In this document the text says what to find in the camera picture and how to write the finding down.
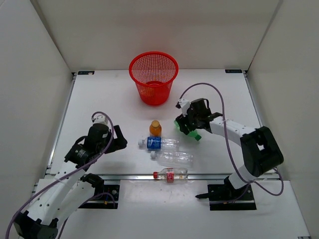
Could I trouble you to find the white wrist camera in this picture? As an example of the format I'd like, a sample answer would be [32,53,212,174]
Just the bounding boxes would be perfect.
[91,115,108,126]
[175,98,190,117]

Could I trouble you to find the clear plastic bottle white cap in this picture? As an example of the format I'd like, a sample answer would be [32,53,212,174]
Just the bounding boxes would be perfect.
[150,151,193,168]

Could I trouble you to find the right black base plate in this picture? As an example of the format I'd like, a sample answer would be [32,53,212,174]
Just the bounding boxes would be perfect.
[195,184,257,211]

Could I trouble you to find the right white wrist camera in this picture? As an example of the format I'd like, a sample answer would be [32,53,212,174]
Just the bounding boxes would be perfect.
[175,98,190,117]

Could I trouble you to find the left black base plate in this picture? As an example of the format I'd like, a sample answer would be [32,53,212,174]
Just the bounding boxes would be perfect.
[79,181,120,210]

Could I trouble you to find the red mesh plastic bin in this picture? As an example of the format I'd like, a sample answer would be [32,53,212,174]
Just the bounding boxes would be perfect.
[129,51,179,106]

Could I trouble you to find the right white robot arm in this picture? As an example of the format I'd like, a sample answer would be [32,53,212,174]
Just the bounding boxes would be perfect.
[175,98,284,203]

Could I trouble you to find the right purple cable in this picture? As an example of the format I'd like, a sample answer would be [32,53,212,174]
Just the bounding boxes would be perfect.
[179,82,285,200]

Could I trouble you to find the clear bottle red label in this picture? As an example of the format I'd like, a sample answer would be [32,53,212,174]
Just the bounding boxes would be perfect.
[153,168,188,183]

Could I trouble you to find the blue label clear bottle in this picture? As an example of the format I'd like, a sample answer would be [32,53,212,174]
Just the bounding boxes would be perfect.
[138,136,179,151]

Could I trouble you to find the purple cable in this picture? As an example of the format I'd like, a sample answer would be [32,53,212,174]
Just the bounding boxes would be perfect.
[4,111,116,239]
[179,82,285,200]

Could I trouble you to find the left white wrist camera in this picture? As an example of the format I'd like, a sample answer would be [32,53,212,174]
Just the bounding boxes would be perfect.
[91,115,108,126]

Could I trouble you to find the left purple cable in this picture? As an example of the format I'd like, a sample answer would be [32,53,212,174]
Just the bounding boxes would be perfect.
[4,111,116,239]

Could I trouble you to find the green plastic bottle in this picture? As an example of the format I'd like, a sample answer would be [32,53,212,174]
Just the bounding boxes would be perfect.
[174,121,202,141]

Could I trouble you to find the aluminium table rail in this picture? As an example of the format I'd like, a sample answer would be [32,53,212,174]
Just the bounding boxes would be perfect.
[46,173,282,182]

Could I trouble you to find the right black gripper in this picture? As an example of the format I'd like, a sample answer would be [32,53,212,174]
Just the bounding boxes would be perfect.
[177,106,202,134]

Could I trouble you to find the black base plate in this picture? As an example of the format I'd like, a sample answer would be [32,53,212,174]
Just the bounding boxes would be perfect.
[195,184,257,211]
[79,181,120,210]

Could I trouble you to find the orange juice bottle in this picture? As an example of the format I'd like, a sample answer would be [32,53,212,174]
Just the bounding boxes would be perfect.
[149,120,161,136]

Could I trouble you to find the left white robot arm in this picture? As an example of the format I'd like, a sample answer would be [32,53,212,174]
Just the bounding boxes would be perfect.
[13,123,127,239]

